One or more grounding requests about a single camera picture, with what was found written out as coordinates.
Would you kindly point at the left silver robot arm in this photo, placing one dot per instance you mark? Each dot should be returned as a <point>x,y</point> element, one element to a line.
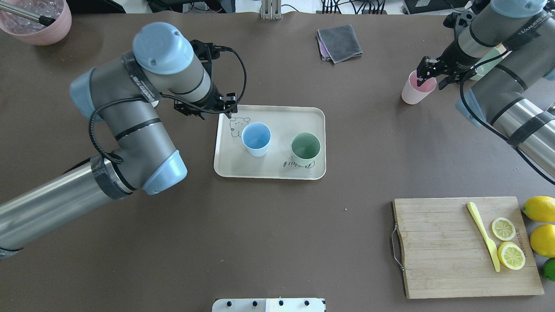
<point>133,149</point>

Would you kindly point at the aluminium frame post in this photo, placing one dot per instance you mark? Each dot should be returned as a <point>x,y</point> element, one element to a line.
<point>271,10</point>

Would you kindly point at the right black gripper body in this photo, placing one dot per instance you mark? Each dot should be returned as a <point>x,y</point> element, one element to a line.
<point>451,57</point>

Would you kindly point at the metal pestle in bowl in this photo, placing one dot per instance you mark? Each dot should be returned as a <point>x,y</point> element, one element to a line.
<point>34,17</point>

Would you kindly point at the white pillar base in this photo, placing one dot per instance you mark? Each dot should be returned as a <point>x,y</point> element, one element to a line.
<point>270,305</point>

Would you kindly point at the pink bowl with ice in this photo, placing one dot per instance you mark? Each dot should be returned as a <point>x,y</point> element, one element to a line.
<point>34,33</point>

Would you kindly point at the blue cup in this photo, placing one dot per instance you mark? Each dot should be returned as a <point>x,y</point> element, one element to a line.
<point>256,137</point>

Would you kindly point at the green bowl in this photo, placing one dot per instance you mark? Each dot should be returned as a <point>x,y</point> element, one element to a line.
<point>484,69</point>

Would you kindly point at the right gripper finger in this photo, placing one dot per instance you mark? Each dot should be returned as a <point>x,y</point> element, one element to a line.
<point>429,65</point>
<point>425,77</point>

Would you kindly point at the yellow plastic knife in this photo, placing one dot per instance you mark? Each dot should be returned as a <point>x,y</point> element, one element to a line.
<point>491,246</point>

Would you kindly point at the beige rabbit tray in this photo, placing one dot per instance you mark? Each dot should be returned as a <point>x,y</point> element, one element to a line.
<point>233,160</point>

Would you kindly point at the wooden cutting board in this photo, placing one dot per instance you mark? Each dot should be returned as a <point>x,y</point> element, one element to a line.
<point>443,254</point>

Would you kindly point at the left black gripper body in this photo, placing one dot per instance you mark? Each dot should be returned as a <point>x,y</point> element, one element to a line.
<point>213,98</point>

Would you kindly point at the grey folded cloth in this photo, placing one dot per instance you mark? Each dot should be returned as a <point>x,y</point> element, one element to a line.
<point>338,44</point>

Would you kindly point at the green lime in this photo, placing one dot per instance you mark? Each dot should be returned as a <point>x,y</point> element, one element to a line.
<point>548,269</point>

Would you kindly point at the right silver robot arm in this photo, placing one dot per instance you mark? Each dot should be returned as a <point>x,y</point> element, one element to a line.
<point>527,31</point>

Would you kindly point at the pink cup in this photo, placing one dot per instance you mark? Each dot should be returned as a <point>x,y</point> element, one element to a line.
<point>412,93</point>

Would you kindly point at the green cup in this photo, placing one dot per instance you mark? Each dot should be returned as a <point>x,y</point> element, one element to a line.
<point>305,147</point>

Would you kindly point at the lemon half near knife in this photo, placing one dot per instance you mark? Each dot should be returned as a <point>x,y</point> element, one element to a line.
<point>503,229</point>

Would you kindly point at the whole lemon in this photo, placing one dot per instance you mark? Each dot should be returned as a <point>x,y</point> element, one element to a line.
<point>540,209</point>
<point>542,240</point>

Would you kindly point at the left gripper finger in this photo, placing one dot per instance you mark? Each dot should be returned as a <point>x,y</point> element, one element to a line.
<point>229,99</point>
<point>229,111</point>

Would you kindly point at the lemon half outer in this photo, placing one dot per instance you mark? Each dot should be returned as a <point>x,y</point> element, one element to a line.
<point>511,255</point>

